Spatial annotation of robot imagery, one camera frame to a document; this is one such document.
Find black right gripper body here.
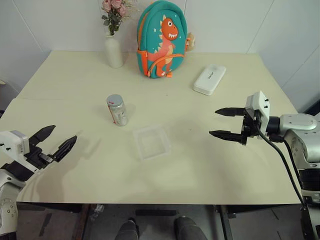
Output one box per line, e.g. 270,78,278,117
240,109,261,146

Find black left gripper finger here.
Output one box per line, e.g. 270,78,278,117
50,135,78,163
28,124,57,148

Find white ceramic vase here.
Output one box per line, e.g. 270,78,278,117
104,34,124,69

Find teal dinosaur backpack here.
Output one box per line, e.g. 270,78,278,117
136,0,189,80

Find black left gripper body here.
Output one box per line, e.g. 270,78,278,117
23,143,55,173

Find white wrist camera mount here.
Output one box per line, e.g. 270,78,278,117
0,129,31,161
244,90,271,137

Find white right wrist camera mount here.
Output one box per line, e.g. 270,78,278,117
244,90,271,137

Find black bar under table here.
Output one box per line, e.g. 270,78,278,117
135,209,178,217

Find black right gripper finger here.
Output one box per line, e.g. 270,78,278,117
214,107,247,118
208,129,244,145

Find crumpled clear plastic piece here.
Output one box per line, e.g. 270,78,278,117
89,203,105,221

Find dark rounded shape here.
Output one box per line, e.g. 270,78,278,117
173,215,210,240
115,217,140,240

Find white rectangular case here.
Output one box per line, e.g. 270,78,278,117
192,63,227,97

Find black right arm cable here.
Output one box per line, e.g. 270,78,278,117
254,119,308,211

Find clear square plastic container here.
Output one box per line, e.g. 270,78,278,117
132,123,173,161

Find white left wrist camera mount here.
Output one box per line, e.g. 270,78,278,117
0,129,31,161

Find brown plush toy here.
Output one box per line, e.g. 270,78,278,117
185,32,197,52

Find black metal table frame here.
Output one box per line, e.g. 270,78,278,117
213,204,305,240

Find pink flower bouquet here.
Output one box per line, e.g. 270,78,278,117
100,0,141,37

